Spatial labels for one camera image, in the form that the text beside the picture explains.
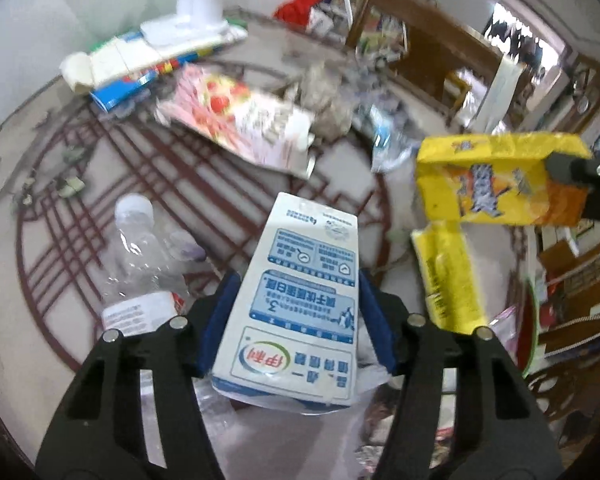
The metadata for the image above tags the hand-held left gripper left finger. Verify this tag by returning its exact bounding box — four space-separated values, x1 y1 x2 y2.
35 269 243 480

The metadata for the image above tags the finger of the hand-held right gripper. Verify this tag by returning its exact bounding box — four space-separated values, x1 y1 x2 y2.
545 152 600 221

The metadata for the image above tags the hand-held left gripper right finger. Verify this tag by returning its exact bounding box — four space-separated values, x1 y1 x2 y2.
357 269 566 480

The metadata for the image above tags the white blue milk carton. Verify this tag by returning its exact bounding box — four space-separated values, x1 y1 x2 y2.
211 192 360 408

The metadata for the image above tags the yellow orange snack box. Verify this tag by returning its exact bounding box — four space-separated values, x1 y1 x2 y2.
414 132 593 226

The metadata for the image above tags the clear plastic bottle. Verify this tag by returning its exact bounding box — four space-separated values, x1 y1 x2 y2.
99 194 191 341

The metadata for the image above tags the green rimmed trash bin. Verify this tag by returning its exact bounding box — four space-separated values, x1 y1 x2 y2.
517 275 543 378

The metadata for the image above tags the yellow plastic wrapper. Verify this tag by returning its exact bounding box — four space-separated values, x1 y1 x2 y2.
410 221 492 336

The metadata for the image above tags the white plastic bag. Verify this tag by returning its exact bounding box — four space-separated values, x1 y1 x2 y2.
192 360 406 480

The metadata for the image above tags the clear plastic wrapper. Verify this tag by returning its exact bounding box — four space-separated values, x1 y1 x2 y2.
355 102 423 175

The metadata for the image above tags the brown wooden chair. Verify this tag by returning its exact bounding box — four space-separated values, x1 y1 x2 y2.
345 0 523 128

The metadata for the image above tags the small white green wrapper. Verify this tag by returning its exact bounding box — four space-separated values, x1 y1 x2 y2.
55 175 86 198

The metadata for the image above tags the dark carved wooden chair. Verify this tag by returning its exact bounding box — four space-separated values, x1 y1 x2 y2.
525 360 600 456

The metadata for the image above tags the pink strawberry snack bag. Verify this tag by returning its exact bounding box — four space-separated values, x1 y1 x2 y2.
155 66 317 178

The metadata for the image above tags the crumpled grey paper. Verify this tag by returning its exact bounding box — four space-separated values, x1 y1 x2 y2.
285 62 356 141

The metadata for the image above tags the blue box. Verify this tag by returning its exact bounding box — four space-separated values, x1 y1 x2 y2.
89 67 161 113

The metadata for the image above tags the colourful long box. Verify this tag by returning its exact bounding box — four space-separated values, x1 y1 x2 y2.
155 25 248 68

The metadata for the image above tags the white paper roll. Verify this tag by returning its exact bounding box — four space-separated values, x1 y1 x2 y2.
60 52 97 95

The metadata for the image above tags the white flat box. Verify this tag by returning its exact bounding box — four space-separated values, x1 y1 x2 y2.
140 14 231 48

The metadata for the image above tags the white bottle with yellow cap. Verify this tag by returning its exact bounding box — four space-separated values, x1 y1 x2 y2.
192 0 225 26

